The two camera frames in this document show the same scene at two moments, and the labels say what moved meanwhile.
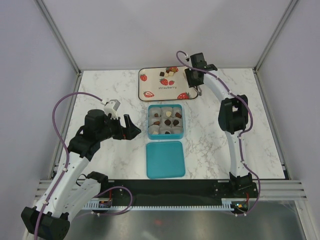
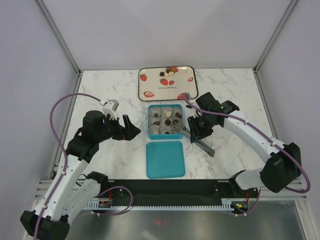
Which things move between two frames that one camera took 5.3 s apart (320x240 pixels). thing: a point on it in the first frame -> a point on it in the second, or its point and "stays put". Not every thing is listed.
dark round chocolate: [167, 122] stays put
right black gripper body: [190, 78] -> [200, 125]
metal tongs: [199, 93] -> [206, 149]
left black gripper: [128, 133] stays put
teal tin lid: [165, 159] stays put
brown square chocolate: [178, 115] stays put
